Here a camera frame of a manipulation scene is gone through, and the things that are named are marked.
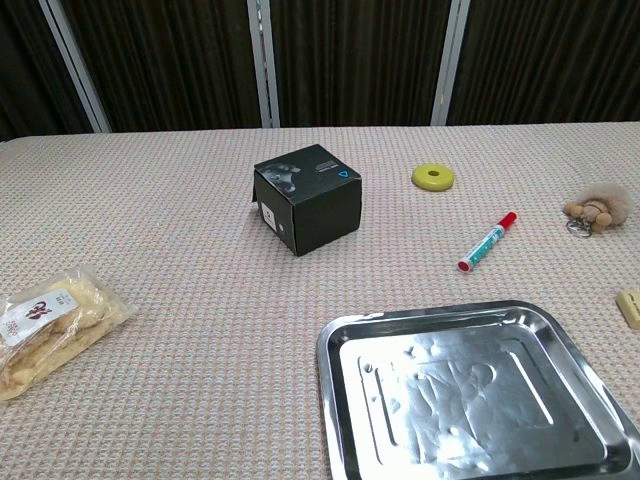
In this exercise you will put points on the beige textured tablecloth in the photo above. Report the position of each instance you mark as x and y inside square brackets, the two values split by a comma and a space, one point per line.
[175, 225]

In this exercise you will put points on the shiny steel rectangular tray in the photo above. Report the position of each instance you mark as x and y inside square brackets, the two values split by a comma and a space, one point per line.
[465, 395]

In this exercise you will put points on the dark pleated curtain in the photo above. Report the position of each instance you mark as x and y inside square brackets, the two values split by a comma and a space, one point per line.
[360, 60]

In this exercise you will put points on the black cardboard box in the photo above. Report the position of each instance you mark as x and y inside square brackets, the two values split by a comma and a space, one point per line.
[320, 210]

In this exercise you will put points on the bagged yellow snack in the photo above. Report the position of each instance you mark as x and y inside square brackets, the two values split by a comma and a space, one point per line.
[55, 330]

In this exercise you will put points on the cream plastic block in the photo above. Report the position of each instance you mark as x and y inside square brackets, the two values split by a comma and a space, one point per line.
[631, 307]

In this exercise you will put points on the grey metal frame post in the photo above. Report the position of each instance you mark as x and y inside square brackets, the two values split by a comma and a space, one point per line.
[75, 65]
[264, 65]
[450, 65]

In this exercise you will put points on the red capped marker pen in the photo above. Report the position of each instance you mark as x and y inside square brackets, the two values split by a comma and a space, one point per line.
[487, 242]

